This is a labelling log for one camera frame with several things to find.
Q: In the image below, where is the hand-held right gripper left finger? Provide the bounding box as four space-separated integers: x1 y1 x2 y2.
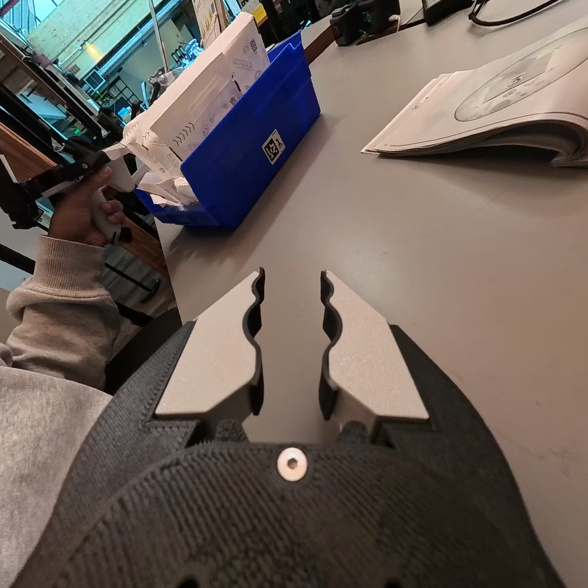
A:
155 267 266 437

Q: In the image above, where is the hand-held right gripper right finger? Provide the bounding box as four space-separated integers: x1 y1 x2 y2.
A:
318 270 430 442

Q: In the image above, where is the blue plastic bin with tag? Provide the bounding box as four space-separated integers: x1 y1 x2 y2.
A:
133 31 321 229

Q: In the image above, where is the lego instruction booklet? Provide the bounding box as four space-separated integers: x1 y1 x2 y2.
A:
360 16 588 167

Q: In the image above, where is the person's left forearm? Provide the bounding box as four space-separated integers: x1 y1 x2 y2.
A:
6 234 123 394

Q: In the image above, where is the person's left hand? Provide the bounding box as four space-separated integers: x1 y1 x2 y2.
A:
48 165 127 247

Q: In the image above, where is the printed poster board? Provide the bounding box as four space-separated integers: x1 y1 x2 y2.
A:
195 0 230 47

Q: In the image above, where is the black charger dock green light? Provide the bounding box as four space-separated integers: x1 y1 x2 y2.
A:
358 0 400 36

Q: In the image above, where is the black cable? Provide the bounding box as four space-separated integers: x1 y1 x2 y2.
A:
469 0 567 26

